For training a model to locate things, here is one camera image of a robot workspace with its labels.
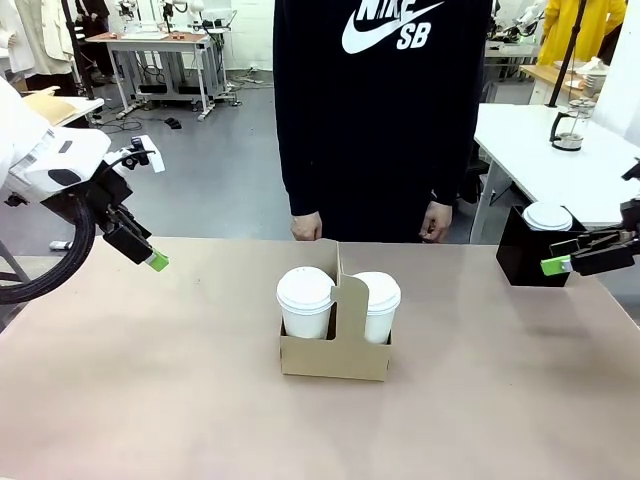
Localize person in yellow coat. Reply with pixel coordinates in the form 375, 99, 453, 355
537, 0, 627, 66

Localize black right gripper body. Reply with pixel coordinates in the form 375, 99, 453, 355
618, 198, 640, 236

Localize person in white coat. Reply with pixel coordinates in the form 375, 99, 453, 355
0, 0, 76, 96

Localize grey stacked bowls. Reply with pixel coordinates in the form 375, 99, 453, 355
582, 69, 609, 99

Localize person in dark clothes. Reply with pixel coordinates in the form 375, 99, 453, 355
74, 0, 117, 86

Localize glass french press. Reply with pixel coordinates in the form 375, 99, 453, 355
549, 98, 599, 153

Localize white cup lid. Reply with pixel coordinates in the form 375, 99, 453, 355
351, 271, 402, 315
275, 266, 337, 314

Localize person's right forearm black sleeve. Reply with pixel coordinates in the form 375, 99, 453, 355
277, 124, 324, 217

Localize white lid stack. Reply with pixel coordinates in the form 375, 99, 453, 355
521, 201, 574, 232

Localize black lid box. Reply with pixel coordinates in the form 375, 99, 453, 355
495, 203, 587, 288

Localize person's right hand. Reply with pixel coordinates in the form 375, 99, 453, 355
290, 210, 324, 243

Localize white side table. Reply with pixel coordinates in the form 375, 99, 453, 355
469, 102, 640, 246

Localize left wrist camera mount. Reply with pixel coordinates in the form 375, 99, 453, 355
102, 134, 165, 176

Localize grey workshop table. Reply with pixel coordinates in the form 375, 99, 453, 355
84, 30, 226, 121

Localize brown paper envelope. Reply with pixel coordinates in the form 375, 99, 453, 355
22, 87, 77, 126

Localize person in black hoodie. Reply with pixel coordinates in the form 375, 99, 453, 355
272, 0, 494, 244

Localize black tripod pole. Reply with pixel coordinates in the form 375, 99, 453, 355
59, 0, 97, 101
547, 0, 589, 109

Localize brown cardboard cup carrier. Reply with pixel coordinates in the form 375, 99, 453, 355
278, 238, 392, 383

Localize grey table with equipment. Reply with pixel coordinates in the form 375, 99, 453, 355
482, 42, 542, 81

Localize wooden workbench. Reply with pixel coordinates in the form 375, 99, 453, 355
519, 62, 609, 106

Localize person's left forearm black sleeve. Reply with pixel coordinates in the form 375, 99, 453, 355
429, 99, 481, 207

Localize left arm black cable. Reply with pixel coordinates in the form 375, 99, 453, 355
0, 194, 97, 306

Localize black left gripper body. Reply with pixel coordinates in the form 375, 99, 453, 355
87, 162, 135, 234

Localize small white table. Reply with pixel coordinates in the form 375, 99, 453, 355
22, 94, 105, 127

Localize person's left hand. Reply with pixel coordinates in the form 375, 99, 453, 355
422, 200, 455, 245

